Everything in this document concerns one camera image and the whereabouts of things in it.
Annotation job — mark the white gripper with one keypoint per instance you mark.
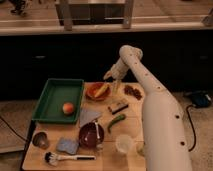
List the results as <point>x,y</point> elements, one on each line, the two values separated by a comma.
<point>118,71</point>

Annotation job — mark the yellow banana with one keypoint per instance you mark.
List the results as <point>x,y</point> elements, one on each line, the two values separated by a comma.
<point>101,90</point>

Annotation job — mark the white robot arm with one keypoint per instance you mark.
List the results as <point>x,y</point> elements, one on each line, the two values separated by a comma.
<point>163,130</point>

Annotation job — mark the red orange bowl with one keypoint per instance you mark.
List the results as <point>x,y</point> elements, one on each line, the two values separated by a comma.
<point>93,88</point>

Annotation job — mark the white spoon in bowl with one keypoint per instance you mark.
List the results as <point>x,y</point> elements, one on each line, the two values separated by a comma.
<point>97,130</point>

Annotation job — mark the dark maroon bowl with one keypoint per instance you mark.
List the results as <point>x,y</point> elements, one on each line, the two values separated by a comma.
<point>87,136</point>

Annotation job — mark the dark red grapes bunch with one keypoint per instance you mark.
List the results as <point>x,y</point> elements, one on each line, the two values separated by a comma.
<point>129,90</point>

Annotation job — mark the green chili pepper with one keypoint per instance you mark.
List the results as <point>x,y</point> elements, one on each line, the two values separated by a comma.
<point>114,121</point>

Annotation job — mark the grey folded cloth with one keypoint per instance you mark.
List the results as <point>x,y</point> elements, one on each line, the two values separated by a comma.
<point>87,115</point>

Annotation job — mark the orange peach fruit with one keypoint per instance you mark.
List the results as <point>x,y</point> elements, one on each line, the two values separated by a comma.
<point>68,108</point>

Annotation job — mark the green plastic tray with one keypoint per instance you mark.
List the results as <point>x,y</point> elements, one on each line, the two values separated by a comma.
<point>55,94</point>

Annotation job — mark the clear plastic cup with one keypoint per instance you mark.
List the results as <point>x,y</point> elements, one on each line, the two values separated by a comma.
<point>123,143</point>

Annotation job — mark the green plastic cup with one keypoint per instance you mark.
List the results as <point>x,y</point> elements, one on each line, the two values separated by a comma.
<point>140,148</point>

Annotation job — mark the blue sponge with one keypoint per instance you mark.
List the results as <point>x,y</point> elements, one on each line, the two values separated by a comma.
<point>67,145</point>

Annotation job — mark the dark blue floor object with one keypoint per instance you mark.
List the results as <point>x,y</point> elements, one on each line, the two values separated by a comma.
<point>200,99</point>

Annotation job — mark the small metal cup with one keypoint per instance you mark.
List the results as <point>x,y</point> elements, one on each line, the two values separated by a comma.
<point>40,140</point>

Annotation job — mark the white black dish brush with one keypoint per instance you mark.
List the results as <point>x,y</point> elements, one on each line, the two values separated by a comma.
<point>53,158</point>

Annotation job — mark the grey metal frame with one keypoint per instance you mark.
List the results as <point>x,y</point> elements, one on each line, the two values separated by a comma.
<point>94,12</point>

